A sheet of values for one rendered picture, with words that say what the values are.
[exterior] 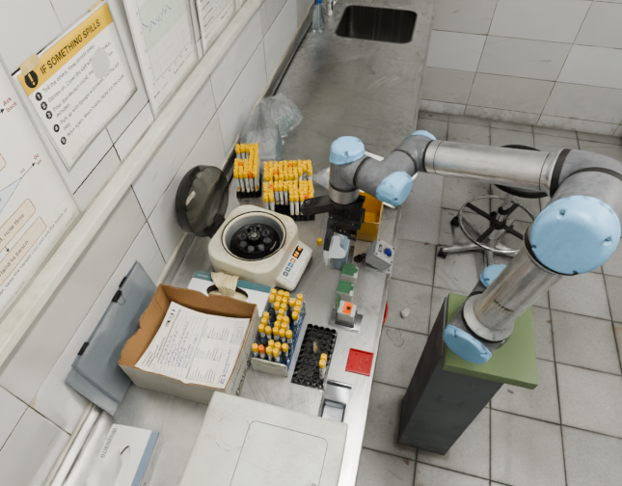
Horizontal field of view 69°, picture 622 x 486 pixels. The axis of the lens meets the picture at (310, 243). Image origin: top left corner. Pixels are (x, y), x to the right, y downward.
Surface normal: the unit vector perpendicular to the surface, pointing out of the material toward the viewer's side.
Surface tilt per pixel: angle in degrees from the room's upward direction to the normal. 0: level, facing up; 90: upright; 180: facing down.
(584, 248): 81
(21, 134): 94
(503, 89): 90
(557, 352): 0
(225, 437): 0
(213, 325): 1
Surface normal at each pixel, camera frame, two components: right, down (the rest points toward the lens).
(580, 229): -0.61, 0.51
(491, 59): -0.24, 0.76
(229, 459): -0.01, -0.63
